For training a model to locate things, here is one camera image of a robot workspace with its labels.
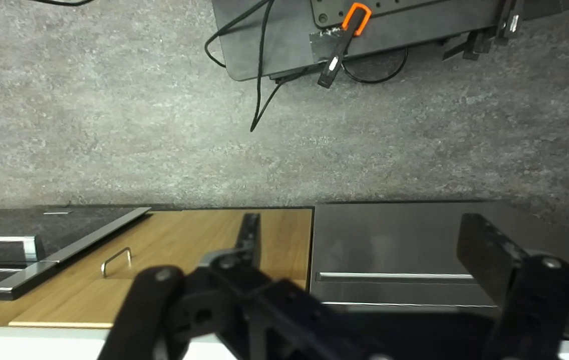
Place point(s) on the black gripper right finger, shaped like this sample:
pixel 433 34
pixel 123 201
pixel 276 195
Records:
pixel 538 306

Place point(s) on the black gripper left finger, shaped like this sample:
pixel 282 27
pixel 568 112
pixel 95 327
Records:
pixel 230 312

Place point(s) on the wooden cabinet door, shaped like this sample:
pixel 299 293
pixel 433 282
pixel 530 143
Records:
pixel 184 240

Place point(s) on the dishwasher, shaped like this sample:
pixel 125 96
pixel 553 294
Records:
pixel 396 240

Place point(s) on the grey taped plug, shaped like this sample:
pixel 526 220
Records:
pixel 328 70

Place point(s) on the orange clamp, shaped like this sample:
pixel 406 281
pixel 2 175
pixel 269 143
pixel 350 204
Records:
pixel 344 21

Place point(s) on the grey metal base plate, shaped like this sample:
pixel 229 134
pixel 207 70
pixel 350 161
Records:
pixel 396 27

